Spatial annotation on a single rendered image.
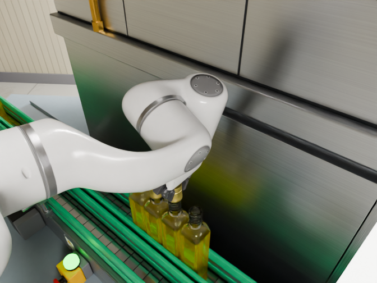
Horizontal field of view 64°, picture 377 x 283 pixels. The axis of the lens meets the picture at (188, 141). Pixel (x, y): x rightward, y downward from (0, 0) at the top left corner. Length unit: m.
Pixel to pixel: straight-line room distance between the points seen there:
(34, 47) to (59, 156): 3.34
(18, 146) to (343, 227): 0.55
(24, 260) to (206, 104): 0.91
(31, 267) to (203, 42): 0.88
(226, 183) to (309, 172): 0.23
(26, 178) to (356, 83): 0.45
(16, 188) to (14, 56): 3.53
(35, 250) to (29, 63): 2.83
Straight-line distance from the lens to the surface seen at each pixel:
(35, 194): 0.34
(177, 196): 0.66
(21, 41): 3.70
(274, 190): 0.67
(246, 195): 0.73
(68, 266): 1.00
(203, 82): 0.45
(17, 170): 0.33
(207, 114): 0.44
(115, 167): 0.33
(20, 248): 1.22
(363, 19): 0.50
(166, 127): 0.38
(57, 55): 3.58
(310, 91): 0.55
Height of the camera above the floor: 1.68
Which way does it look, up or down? 40 degrees down
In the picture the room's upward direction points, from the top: straight up
